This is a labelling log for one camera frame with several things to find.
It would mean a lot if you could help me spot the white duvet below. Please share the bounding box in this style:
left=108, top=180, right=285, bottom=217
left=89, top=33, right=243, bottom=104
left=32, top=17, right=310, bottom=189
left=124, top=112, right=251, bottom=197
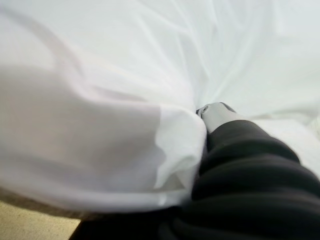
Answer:
left=0, top=0, right=320, bottom=213

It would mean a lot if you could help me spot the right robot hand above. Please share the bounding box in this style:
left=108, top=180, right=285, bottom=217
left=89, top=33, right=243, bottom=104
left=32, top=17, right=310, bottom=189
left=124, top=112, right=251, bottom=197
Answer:
left=74, top=101, right=320, bottom=240

